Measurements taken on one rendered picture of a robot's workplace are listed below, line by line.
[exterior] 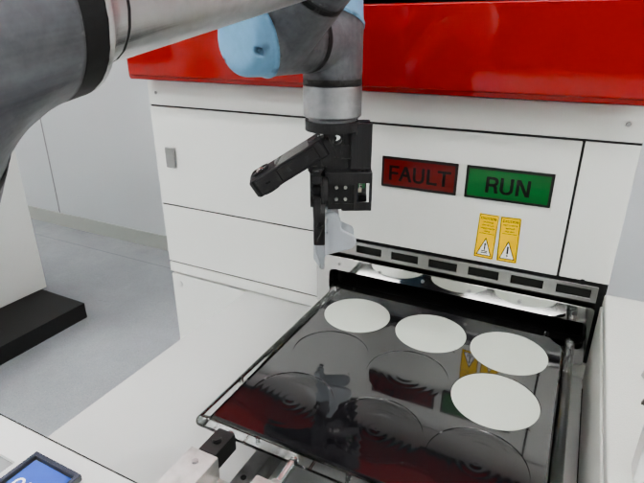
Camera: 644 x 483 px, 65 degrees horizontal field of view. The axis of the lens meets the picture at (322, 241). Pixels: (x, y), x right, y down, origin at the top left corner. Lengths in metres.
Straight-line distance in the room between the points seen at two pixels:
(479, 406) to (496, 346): 0.14
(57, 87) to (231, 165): 0.71
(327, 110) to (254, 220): 0.38
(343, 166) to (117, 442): 0.46
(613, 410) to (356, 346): 0.32
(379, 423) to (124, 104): 2.92
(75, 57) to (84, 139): 3.41
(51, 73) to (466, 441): 0.51
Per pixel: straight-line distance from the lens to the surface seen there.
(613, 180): 0.76
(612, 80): 0.69
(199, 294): 1.12
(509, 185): 0.77
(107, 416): 0.78
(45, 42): 0.24
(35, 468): 0.52
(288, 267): 0.95
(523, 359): 0.74
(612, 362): 0.66
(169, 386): 0.81
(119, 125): 3.40
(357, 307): 0.81
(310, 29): 0.54
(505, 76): 0.70
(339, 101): 0.64
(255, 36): 0.54
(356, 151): 0.67
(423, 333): 0.76
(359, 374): 0.67
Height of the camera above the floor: 1.30
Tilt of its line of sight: 22 degrees down
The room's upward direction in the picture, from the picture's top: straight up
